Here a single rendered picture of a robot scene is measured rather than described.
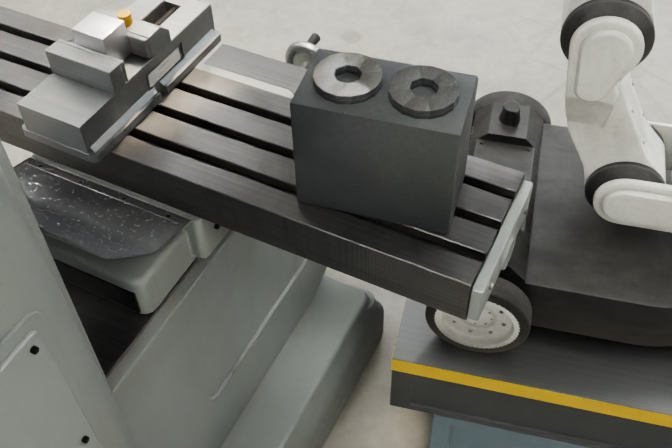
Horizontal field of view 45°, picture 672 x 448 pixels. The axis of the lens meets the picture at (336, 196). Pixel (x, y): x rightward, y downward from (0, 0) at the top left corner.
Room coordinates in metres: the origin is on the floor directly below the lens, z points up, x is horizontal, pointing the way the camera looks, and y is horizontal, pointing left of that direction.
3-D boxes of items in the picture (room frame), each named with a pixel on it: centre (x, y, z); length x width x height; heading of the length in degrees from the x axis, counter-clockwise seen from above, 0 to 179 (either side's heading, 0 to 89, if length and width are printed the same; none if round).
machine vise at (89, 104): (1.06, 0.34, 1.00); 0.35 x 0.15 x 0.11; 151
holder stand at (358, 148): (0.80, -0.07, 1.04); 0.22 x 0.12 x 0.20; 72
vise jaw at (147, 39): (1.08, 0.33, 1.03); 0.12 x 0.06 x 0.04; 61
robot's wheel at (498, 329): (0.89, -0.27, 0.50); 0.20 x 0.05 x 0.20; 75
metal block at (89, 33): (1.03, 0.35, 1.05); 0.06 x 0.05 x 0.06; 61
